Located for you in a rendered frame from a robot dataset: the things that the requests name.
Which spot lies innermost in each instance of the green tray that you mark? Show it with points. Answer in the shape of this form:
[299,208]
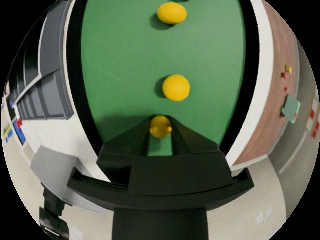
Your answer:
[118,54]

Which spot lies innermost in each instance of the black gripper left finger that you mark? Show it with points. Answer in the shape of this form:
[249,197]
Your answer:
[134,141]

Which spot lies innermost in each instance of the yellow marble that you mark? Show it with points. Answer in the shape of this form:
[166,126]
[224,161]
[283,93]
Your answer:
[176,87]
[160,126]
[171,13]

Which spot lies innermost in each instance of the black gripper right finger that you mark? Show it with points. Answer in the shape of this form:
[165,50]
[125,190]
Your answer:
[189,141]

